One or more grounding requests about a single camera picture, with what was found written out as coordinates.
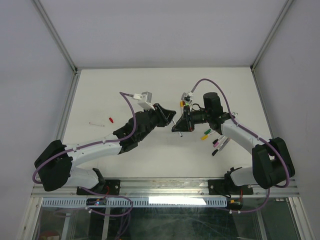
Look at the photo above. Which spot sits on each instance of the yellow cap marker right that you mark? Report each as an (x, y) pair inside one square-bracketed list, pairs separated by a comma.
[(207, 135)]

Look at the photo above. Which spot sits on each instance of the blue cap marker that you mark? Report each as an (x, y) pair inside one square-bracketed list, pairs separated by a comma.
[(174, 123)]

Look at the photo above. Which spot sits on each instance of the black cap marker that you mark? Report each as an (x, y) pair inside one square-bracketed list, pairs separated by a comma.
[(220, 148)]

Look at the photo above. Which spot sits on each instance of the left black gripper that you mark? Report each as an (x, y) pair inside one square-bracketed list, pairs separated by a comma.
[(164, 116)]

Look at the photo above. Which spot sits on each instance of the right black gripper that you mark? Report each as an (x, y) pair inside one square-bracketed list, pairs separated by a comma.
[(184, 124)]

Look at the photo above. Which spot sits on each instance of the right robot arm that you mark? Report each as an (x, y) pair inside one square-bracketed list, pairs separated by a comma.
[(271, 160)]

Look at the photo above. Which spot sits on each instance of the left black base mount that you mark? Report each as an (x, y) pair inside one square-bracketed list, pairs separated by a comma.
[(105, 186)]

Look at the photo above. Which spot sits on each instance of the white slotted cable duct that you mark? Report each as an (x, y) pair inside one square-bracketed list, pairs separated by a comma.
[(136, 202)]

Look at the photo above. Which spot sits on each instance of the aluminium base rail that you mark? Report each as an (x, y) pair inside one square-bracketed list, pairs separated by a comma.
[(187, 187)]

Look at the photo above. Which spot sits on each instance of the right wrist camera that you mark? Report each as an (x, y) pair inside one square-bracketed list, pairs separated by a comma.
[(187, 97)]

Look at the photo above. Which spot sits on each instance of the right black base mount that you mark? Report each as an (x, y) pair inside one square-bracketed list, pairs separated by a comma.
[(220, 186)]

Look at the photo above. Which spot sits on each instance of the magenta cap marker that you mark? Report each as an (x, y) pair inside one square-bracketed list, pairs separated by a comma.
[(220, 140)]

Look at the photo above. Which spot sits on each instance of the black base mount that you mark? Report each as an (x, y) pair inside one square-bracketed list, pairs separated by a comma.
[(220, 186), (105, 186)]

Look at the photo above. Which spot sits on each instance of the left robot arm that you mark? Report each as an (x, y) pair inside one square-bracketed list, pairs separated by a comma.
[(58, 165)]

